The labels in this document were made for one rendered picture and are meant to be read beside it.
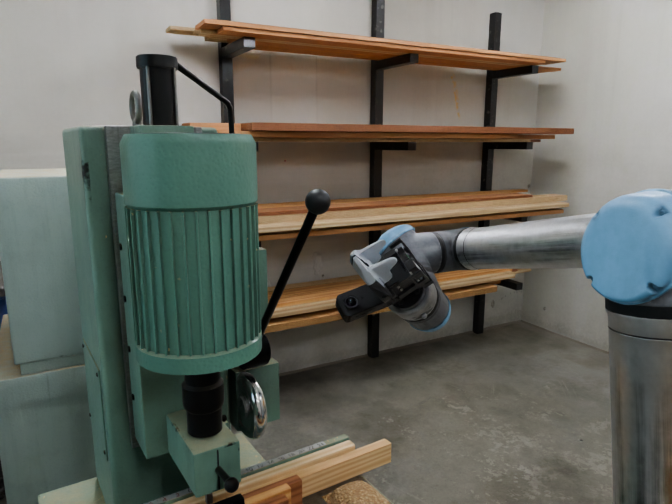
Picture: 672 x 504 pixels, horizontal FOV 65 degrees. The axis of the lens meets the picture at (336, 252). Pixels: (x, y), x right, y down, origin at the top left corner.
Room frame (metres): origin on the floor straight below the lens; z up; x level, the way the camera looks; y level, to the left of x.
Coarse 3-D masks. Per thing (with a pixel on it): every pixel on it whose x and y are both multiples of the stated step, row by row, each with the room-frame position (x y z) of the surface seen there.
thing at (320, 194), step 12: (312, 192) 0.71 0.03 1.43; (324, 192) 0.71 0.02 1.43; (312, 204) 0.70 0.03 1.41; (324, 204) 0.71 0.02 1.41; (312, 216) 0.73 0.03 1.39; (300, 240) 0.75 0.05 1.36; (300, 252) 0.77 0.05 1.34; (288, 264) 0.78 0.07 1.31; (288, 276) 0.80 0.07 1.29; (276, 288) 0.82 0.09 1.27; (276, 300) 0.83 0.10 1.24; (264, 312) 0.86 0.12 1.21; (264, 324) 0.86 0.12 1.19; (264, 336) 0.92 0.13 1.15; (264, 348) 0.90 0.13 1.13; (252, 360) 0.89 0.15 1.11; (264, 360) 0.90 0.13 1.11
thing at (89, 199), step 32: (96, 128) 0.83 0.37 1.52; (96, 160) 0.83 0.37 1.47; (96, 192) 0.83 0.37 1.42; (96, 224) 0.82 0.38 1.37; (96, 256) 0.82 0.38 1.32; (96, 288) 0.82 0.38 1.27; (96, 320) 0.82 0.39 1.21; (96, 352) 0.85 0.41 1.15; (96, 384) 0.86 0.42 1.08; (96, 416) 0.90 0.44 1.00; (96, 448) 0.96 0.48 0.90; (128, 448) 0.83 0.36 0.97; (128, 480) 0.83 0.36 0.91; (160, 480) 0.86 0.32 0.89
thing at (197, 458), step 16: (176, 416) 0.77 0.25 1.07; (176, 432) 0.73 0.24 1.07; (224, 432) 0.72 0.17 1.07; (176, 448) 0.74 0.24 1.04; (192, 448) 0.68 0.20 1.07; (208, 448) 0.68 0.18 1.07; (224, 448) 0.69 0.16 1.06; (176, 464) 0.74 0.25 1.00; (192, 464) 0.67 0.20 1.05; (208, 464) 0.68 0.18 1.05; (224, 464) 0.69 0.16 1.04; (192, 480) 0.67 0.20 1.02; (208, 480) 0.68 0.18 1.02; (240, 480) 0.70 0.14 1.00
